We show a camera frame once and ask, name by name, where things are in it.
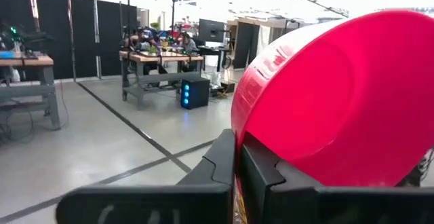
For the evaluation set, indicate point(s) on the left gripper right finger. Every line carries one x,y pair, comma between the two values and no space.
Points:
271,183

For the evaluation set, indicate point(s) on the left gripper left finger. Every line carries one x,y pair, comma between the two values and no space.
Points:
217,169

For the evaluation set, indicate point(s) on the yellow patterned mini bowl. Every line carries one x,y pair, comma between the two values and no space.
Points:
240,210

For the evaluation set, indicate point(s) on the red plastic mini bowl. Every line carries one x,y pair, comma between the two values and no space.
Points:
339,98

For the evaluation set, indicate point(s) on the background black robot arm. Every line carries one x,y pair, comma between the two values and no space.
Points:
30,39

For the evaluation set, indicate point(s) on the black computer tower blue lights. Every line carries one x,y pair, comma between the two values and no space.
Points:
200,93

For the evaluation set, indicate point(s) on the small black floor box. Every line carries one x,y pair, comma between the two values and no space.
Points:
228,87

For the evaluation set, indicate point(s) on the black desk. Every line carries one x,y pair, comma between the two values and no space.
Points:
212,50

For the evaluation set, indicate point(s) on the person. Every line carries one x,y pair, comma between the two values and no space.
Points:
189,45
146,35

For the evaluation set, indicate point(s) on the single black partition panel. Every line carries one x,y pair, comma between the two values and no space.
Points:
245,45

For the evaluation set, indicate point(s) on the wooden top workbench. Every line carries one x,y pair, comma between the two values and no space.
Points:
149,58
40,61

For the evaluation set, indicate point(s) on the black computer monitor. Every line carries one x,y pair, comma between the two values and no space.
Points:
212,30

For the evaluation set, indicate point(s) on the black overhead pole stand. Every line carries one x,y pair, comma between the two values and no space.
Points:
173,10

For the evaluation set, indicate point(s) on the black partition panels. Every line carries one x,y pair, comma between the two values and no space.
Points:
81,37

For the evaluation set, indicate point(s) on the blue box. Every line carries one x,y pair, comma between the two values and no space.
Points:
6,54

